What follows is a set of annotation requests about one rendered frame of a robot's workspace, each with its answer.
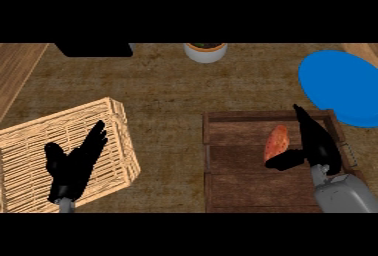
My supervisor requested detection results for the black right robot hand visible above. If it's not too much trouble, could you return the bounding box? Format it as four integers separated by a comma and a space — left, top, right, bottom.
265, 103, 343, 177

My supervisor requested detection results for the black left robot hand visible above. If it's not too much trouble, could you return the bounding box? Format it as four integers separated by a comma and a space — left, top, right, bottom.
43, 119, 110, 204

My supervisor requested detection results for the orange sweet potato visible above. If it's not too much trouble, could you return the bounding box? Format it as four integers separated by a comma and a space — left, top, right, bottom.
263, 124, 291, 164

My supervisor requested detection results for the brown wooden tray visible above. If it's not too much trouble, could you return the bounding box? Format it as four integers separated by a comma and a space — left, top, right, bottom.
201, 109, 370, 214

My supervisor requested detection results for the blue round plate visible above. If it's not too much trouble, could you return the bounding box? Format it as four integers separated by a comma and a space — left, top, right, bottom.
297, 50, 378, 129

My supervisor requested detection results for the pale wicker basket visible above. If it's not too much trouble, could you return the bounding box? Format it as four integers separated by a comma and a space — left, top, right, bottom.
0, 96, 144, 214

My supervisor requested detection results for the pale wooden panel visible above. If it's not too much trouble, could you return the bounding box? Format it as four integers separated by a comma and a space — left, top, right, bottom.
0, 43, 51, 122

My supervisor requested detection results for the white plant pot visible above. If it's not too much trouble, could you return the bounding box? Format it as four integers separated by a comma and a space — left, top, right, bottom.
184, 43, 229, 64

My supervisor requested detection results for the black appliance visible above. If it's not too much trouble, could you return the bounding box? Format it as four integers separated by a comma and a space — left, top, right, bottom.
54, 43, 136, 58

